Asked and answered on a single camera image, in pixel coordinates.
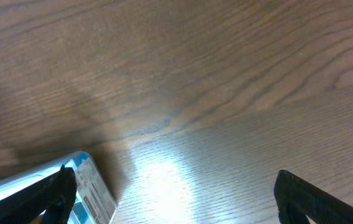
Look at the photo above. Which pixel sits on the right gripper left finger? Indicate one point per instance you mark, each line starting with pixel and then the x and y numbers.
pixel 53 197

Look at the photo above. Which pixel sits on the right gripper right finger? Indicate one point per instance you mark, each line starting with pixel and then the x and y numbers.
pixel 298 201

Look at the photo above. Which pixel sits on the clear plastic container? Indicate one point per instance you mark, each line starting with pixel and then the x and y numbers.
pixel 93 204

